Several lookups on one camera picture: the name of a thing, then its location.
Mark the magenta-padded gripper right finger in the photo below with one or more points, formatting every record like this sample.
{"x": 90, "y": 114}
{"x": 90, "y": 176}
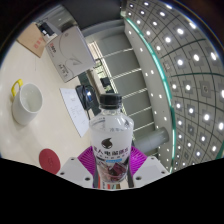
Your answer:
{"x": 138, "y": 160}

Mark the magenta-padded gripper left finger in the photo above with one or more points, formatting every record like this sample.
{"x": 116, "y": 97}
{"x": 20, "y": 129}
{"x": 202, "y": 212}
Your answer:
{"x": 85, "y": 160}

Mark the clear water bottle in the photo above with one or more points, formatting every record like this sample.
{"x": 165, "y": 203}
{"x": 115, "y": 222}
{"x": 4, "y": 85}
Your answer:
{"x": 111, "y": 133}

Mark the white paper sheet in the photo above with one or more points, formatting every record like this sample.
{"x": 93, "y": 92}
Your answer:
{"x": 75, "y": 111}

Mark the black desk phone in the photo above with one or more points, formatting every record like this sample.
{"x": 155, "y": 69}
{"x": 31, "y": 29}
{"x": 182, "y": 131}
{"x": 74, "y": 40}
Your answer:
{"x": 86, "y": 96}

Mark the round ceiling lights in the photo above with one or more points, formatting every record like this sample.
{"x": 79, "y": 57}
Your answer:
{"x": 180, "y": 61}

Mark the large white cardboard box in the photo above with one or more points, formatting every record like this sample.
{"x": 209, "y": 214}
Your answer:
{"x": 70, "y": 53}

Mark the flat brown cardboard sheet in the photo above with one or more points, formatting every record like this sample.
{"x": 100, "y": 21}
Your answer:
{"x": 31, "y": 40}

